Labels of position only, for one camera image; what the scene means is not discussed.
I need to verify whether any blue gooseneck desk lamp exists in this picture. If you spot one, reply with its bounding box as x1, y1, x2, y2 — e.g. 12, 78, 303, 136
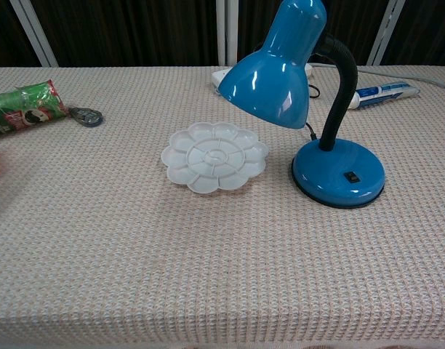
217, 0, 386, 210

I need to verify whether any white flower-shaped paint palette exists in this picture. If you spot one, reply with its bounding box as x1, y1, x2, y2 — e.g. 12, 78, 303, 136
160, 121, 270, 195

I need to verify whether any woven beige tablecloth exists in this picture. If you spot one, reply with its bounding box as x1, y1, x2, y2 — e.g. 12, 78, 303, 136
0, 65, 445, 345

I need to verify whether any white power strip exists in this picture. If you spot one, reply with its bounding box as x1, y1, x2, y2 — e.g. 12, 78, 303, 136
211, 63, 315, 96

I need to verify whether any white and blue toothpaste tube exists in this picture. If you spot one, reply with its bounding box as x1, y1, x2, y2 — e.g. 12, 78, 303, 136
347, 81, 421, 111

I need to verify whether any green snack canister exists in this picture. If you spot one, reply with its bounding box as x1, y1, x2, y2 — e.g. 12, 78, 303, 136
0, 79, 70, 140

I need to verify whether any white metal frame post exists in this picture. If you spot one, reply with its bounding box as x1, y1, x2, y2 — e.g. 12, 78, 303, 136
366, 0, 406, 67
215, 0, 239, 67
9, 0, 59, 68

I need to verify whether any grey oval keychain tag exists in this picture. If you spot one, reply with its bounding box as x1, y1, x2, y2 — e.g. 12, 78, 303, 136
68, 106, 104, 128

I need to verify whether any grey power strip cable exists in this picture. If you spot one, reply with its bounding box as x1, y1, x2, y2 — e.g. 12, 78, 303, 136
309, 62, 445, 92

